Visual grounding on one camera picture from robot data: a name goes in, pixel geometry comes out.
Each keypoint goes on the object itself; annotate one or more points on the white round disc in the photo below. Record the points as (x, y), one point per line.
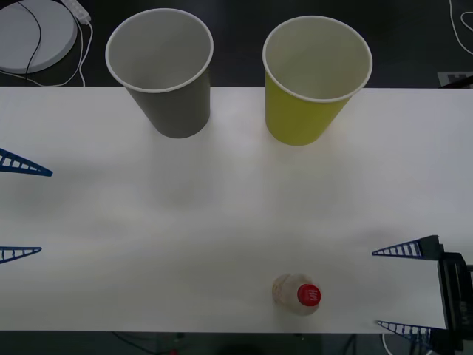
(22, 40)

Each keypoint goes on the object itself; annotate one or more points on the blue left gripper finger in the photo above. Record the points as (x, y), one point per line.
(18, 163)
(15, 252)

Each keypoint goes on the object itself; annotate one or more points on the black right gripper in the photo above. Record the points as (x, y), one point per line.
(458, 296)

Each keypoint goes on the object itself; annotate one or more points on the white power strip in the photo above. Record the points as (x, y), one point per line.
(79, 10)

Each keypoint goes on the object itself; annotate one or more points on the black and white marker tag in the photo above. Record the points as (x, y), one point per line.
(452, 78)

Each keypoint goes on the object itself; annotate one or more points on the grey plastic waste bin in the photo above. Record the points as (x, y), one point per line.
(177, 111)

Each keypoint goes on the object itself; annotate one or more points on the yellow-green plastic waste bin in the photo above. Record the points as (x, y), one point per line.
(295, 118)

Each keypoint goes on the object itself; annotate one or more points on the clear bottle with red cap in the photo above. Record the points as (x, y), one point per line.
(309, 294)

